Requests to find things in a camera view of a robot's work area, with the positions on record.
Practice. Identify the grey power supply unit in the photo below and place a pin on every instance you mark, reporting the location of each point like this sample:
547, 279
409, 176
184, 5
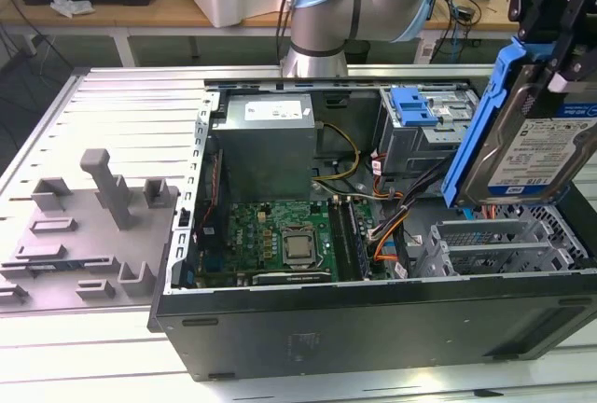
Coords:
261, 165

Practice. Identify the black mesh bin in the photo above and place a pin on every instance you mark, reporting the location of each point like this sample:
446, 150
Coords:
356, 51

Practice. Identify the black graphics card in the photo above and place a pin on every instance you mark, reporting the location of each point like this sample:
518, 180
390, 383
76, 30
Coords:
289, 278

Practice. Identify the wooden desk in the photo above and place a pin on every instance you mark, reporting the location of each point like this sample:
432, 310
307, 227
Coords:
140, 13

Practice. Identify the silver CPU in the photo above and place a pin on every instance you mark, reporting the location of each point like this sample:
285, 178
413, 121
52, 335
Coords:
298, 246

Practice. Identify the green motherboard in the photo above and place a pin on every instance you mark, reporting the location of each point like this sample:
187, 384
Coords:
252, 230

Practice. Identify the grey parts rack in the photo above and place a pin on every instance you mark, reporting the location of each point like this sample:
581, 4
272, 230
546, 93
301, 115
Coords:
140, 244

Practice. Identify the hard disk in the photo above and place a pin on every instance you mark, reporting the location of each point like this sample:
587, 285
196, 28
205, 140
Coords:
527, 151

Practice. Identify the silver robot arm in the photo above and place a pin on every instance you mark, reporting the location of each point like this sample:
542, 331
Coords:
326, 25

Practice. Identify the blue drive latch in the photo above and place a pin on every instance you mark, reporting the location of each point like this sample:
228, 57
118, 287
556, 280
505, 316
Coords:
410, 109

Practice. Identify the metal optical drive cage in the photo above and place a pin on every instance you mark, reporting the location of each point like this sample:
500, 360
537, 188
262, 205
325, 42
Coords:
410, 151

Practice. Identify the crumpled white paper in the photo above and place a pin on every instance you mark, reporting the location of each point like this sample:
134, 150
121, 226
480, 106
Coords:
70, 6

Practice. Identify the black PC case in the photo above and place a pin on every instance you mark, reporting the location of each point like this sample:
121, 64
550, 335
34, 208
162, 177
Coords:
373, 337

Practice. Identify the CPU socket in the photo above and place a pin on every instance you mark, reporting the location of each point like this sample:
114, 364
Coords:
281, 254

